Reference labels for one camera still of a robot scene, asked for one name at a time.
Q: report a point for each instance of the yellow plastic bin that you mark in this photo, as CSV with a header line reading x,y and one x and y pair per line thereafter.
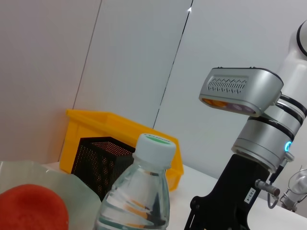
x,y
96,122

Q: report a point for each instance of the translucent green wavy fruit plate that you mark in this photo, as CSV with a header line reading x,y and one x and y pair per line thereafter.
x,y
67,187

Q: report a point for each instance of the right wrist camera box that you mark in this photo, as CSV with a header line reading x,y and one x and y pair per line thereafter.
x,y
239,88

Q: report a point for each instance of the black mesh pen holder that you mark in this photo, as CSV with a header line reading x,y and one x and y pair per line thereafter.
x,y
96,165

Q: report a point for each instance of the clear water bottle green label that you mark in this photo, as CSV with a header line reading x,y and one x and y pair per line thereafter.
x,y
139,191

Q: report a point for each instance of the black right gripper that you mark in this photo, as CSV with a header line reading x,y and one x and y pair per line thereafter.
x,y
230,196

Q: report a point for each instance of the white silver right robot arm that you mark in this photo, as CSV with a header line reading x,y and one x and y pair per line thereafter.
x,y
275,124

